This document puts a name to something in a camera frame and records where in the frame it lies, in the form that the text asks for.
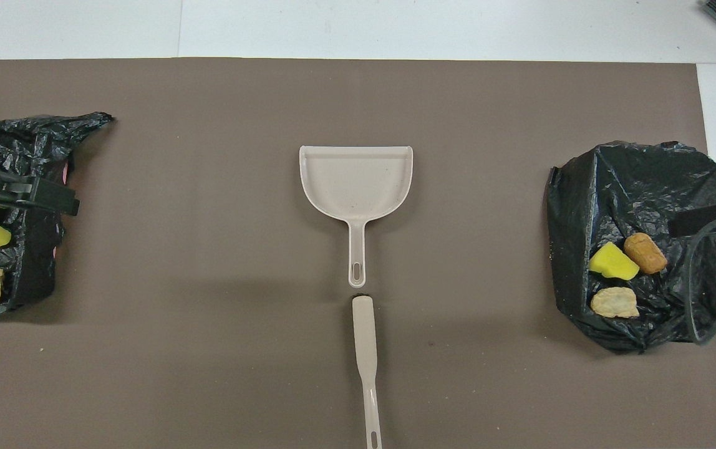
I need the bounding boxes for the brown oblong bread piece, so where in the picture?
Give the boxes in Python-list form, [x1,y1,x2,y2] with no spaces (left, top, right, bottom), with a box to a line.
[623,233,669,275]

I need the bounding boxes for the pale round bread piece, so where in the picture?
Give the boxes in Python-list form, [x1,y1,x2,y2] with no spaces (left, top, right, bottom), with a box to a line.
[590,286,641,319]

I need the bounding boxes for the beige plastic dustpan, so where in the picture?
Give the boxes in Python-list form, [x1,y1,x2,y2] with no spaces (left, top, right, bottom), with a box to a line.
[299,145,414,288]

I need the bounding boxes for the beige hand brush black bristles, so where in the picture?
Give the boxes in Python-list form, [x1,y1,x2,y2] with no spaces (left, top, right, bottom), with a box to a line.
[351,293,383,449]

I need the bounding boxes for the black bag over pink bin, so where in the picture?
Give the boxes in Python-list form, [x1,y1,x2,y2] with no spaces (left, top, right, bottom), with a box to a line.
[0,112,114,314]

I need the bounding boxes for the black bag lined trash bin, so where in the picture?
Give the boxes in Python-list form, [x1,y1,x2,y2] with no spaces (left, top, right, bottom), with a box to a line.
[545,140,716,355]

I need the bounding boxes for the brown table mat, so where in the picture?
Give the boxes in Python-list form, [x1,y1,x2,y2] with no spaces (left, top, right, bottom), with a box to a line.
[0,58,716,449]

